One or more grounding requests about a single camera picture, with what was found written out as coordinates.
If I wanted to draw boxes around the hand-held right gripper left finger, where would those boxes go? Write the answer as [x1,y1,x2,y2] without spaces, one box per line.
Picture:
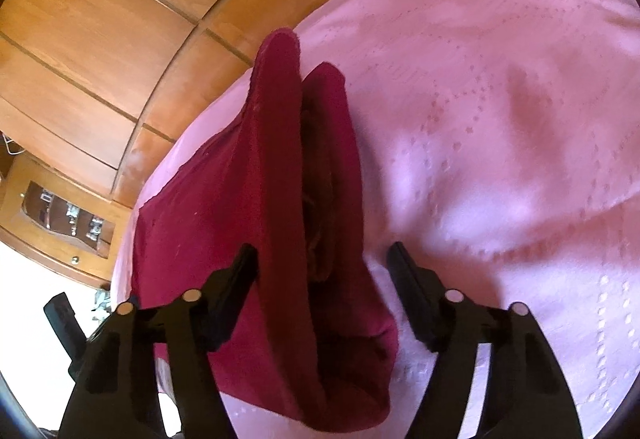
[57,244,259,439]

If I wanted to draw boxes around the small grey-green object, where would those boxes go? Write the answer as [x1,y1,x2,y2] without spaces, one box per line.
[92,288,115,320]

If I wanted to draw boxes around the wooden panelled headboard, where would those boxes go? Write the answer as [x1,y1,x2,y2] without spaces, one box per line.
[0,0,566,215]

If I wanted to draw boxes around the wooden nightstand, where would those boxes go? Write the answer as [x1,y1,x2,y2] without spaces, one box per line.
[0,153,132,291]

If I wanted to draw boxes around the dark red cloth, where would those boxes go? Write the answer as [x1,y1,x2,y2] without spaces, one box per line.
[131,26,401,425]

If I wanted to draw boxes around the pink bedspread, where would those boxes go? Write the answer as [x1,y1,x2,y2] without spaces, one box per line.
[110,0,640,439]

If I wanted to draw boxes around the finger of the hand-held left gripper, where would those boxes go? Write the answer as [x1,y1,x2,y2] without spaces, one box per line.
[44,291,87,380]

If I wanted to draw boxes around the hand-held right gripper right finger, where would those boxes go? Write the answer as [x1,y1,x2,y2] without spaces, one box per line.
[387,241,583,439]

